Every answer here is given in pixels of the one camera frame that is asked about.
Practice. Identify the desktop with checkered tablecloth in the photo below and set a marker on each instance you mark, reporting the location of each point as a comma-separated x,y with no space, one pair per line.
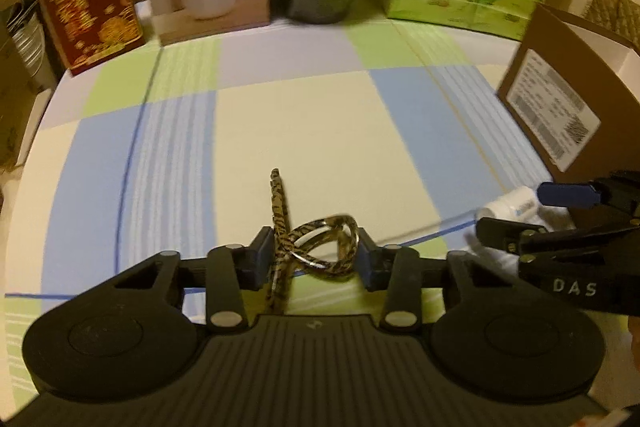
300,117

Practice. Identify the stack of white bowls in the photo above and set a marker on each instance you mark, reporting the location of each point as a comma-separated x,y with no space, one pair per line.
30,37

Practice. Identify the small white tube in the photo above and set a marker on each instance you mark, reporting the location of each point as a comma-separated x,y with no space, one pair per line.
510,202

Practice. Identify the brown cardboard box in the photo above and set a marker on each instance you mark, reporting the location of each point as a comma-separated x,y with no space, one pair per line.
550,52

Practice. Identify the leopard print hair clip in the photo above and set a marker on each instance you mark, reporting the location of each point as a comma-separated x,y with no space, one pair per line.
280,217

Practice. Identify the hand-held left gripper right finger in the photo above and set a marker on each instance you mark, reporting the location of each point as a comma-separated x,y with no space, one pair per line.
364,264

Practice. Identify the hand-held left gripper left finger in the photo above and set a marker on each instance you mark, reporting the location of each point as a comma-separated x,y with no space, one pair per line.
262,257

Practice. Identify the white stool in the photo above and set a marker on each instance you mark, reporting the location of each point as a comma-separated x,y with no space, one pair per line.
40,107

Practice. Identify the tall brown cardboard carton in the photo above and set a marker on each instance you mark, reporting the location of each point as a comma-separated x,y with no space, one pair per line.
15,107

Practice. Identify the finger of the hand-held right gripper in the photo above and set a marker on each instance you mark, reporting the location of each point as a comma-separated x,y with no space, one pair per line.
505,232
565,194

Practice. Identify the quilted beige chair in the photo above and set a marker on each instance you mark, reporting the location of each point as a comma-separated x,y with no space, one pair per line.
610,4

